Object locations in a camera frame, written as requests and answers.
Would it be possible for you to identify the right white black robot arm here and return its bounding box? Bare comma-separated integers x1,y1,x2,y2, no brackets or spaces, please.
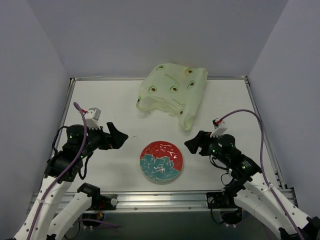
184,130,320,240

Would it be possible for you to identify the green avocado-print plastic bag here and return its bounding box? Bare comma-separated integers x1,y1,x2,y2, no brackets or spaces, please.
136,63,208,132

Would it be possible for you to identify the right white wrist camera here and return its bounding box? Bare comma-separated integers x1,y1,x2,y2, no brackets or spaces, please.
210,118,228,138

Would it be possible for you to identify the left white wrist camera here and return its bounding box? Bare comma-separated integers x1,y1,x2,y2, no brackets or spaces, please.
84,107,103,130

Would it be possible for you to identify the aluminium front rail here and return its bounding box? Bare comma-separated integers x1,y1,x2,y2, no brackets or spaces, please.
27,188,299,214

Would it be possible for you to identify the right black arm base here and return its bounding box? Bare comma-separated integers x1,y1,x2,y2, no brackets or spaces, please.
206,191,244,228

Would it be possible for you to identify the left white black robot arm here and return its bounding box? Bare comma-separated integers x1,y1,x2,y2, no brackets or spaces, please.
13,122,129,240

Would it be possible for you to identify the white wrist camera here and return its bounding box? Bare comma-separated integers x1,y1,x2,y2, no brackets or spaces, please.
210,118,228,138
84,107,103,130

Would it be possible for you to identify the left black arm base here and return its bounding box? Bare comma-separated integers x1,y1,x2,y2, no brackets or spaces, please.
77,183,118,227

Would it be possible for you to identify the red and teal flower plate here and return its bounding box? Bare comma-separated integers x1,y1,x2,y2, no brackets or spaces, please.
139,141,184,183

